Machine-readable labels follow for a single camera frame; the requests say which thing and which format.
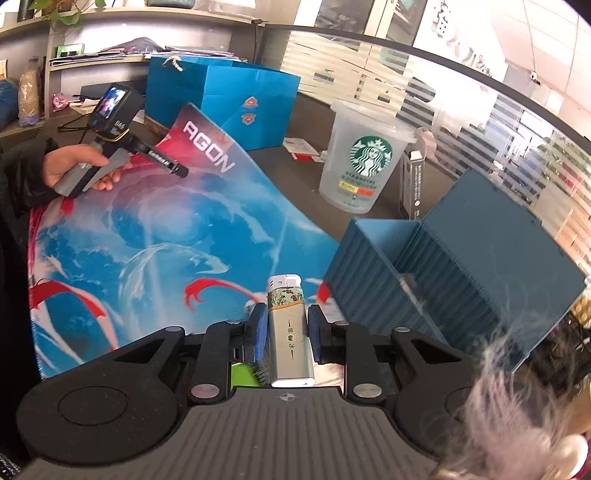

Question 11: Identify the black and white carton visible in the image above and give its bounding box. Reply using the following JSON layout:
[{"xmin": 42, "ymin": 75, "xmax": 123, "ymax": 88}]
[{"xmin": 399, "ymin": 150, "xmax": 428, "ymax": 220}]

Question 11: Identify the pink soft item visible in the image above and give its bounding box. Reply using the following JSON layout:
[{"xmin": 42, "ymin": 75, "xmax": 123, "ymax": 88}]
[{"xmin": 416, "ymin": 128, "xmax": 438, "ymax": 161}]

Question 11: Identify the blue and red printed mat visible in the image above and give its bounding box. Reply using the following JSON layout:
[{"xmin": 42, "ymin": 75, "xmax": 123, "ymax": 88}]
[{"xmin": 28, "ymin": 104, "xmax": 343, "ymax": 380}]

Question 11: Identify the blue paper gift bag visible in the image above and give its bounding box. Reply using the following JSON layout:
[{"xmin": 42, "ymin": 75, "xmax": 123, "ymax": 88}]
[{"xmin": 145, "ymin": 54, "xmax": 302, "ymax": 152}]

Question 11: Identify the red and white paper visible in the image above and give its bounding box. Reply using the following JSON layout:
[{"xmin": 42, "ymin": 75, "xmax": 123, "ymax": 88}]
[{"xmin": 283, "ymin": 137, "xmax": 328, "ymax": 163}]

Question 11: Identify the grey fur trim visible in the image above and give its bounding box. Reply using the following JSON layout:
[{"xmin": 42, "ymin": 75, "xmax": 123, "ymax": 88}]
[{"xmin": 431, "ymin": 318, "xmax": 591, "ymax": 480}]

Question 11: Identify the black cable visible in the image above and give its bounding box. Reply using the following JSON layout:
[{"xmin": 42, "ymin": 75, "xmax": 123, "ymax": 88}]
[{"xmin": 58, "ymin": 98, "xmax": 101, "ymax": 145}]

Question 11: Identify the green plastic item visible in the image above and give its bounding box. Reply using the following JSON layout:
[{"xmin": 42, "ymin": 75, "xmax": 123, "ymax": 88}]
[{"xmin": 231, "ymin": 362, "xmax": 262, "ymax": 387}]

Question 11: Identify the silver lighter with floral band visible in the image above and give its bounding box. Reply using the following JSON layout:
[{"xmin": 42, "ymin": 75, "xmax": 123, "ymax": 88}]
[{"xmin": 267, "ymin": 274, "xmax": 316, "ymax": 388}]

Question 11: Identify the white wall shelf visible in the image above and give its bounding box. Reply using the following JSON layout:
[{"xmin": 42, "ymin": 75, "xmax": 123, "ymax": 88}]
[{"xmin": 0, "ymin": 8, "xmax": 259, "ymax": 137}]

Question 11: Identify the green potted plant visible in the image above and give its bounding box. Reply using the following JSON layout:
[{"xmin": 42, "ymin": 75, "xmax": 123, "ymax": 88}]
[{"xmin": 44, "ymin": 0, "xmax": 108, "ymax": 29}]

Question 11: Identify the stack of papers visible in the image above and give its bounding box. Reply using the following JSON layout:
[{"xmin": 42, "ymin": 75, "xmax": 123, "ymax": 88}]
[{"xmin": 50, "ymin": 48, "xmax": 155, "ymax": 69}]

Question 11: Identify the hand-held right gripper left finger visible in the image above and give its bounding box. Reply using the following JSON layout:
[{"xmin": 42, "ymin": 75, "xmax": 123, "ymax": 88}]
[{"xmin": 108, "ymin": 302, "xmax": 269, "ymax": 401}]

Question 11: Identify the blue ribbed storage box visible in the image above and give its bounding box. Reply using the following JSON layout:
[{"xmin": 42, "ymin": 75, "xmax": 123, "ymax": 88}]
[{"xmin": 322, "ymin": 168, "xmax": 588, "ymax": 374}]

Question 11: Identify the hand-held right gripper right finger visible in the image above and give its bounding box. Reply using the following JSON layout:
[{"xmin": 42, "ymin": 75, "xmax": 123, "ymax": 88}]
[{"xmin": 307, "ymin": 304, "xmax": 467, "ymax": 401}]

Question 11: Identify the stack of paper cups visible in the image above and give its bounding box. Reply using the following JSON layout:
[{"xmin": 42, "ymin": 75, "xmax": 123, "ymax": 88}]
[{"xmin": 17, "ymin": 62, "xmax": 45, "ymax": 128}]

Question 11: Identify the clear plastic cup green logo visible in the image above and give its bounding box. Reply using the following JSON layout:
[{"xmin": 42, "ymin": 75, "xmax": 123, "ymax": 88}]
[{"xmin": 318, "ymin": 98, "xmax": 419, "ymax": 214}]

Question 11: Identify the person's left forearm black sleeve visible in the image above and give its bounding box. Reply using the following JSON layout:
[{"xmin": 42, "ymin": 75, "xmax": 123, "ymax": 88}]
[{"xmin": 0, "ymin": 137, "xmax": 60, "ymax": 224}]

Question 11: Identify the person's left hand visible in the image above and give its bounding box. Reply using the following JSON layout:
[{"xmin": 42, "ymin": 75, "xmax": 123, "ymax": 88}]
[{"xmin": 42, "ymin": 146, "xmax": 122, "ymax": 192}]

